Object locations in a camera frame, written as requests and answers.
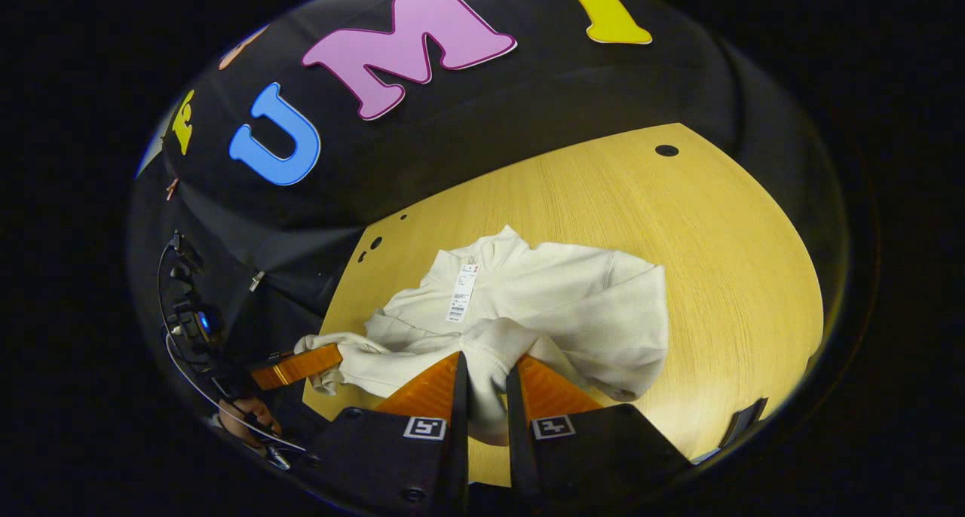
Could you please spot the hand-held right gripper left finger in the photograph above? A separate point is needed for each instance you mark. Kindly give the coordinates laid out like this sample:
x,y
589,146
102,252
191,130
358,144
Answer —
x,y
459,464

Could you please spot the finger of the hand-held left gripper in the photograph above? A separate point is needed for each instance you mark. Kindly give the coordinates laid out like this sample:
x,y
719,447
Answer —
x,y
298,366

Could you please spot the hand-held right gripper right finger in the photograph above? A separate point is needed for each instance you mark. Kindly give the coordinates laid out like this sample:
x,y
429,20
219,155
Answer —
x,y
520,464

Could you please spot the cream white sweatshirt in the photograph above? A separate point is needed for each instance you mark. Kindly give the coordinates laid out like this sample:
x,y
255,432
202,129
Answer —
x,y
573,306

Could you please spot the silver backdrop clip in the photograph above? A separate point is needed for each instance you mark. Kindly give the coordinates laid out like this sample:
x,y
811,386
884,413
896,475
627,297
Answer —
x,y
256,280

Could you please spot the red backdrop clip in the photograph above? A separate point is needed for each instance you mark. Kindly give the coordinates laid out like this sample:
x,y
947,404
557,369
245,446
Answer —
x,y
172,189

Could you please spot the white paper hang tag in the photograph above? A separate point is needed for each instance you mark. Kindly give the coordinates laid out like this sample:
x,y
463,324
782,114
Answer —
x,y
461,295

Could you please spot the black backdrop cloth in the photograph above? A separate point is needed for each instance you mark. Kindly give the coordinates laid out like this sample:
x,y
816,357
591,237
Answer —
x,y
528,102

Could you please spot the black bracket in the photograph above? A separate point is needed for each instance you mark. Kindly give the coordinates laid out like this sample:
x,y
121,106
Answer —
x,y
742,420

